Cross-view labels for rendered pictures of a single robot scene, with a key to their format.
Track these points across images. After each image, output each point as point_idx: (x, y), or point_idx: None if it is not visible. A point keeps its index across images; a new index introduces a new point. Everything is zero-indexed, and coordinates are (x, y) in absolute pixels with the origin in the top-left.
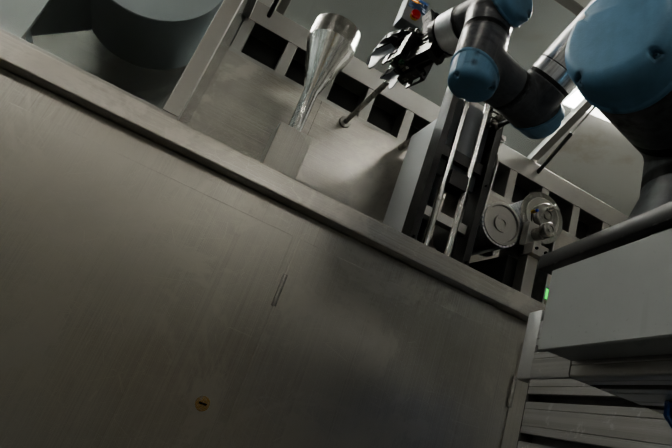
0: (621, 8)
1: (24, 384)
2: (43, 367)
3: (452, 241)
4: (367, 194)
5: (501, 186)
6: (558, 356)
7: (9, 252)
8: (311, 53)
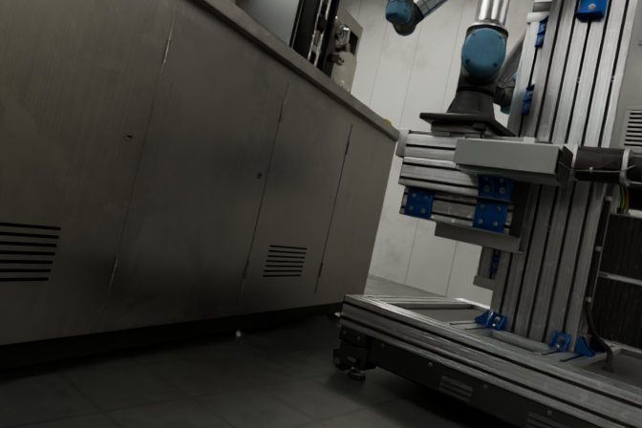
0: (487, 40)
1: (203, 180)
2: (208, 170)
3: (316, 62)
4: None
5: None
6: (420, 150)
7: (189, 112)
8: None
